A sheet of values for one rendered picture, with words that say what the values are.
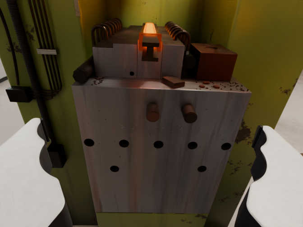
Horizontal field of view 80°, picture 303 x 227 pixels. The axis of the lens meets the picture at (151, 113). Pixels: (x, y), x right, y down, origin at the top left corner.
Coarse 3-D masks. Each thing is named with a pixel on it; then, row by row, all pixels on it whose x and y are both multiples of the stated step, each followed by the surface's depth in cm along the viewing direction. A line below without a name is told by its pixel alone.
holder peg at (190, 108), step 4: (188, 104) 39; (184, 108) 39; (188, 108) 38; (192, 108) 38; (184, 112) 38; (188, 112) 37; (192, 112) 36; (184, 116) 37; (188, 116) 37; (192, 116) 37; (196, 116) 37; (184, 120) 37; (188, 120) 37; (192, 120) 37
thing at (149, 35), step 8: (152, 24) 62; (144, 32) 43; (152, 32) 43; (144, 40) 31; (152, 40) 31; (160, 40) 37; (144, 48) 37; (152, 48) 30; (160, 48) 38; (144, 56) 31; (152, 56) 30
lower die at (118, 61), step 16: (128, 32) 55; (160, 32) 57; (96, 48) 39; (112, 48) 39; (128, 48) 39; (176, 48) 40; (96, 64) 41; (112, 64) 41; (128, 64) 41; (144, 64) 41; (160, 64) 41; (176, 64) 41
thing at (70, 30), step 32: (0, 0) 47; (64, 0) 47; (96, 0) 62; (0, 32) 50; (32, 32) 50; (64, 32) 51; (64, 64) 55; (64, 96) 60; (64, 128) 67; (64, 192) 86; (96, 224) 100
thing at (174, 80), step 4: (168, 76) 41; (172, 76) 41; (164, 80) 40; (168, 80) 39; (172, 80) 39; (176, 80) 39; (180, 80) 39; (168, 84) 39; (172, 84) 38; (176, 84) 38; (180, 84) 39; (184, 84) 39
